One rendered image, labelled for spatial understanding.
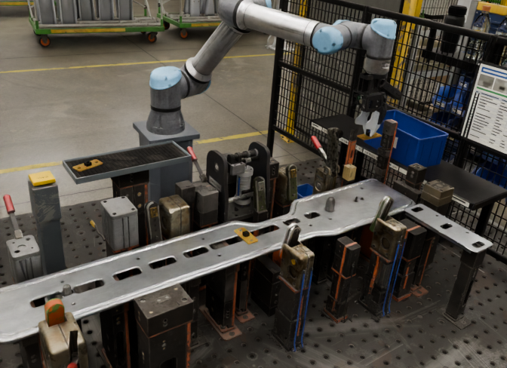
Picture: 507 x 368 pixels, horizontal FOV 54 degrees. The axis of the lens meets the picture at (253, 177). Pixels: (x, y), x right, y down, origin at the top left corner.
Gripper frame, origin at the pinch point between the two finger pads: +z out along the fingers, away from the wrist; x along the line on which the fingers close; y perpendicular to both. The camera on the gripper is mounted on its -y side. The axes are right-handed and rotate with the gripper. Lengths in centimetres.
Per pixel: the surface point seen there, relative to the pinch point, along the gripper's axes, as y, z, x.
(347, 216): 10.3, 26.5, 5.7
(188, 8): -292, 82, -714
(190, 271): 70, 26, 8
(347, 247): 21.9, 27.5, 18.4
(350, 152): -8.7, 15.8, -15.5
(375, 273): 8.0, 41.5, 19.8
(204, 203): 53, 21, -15
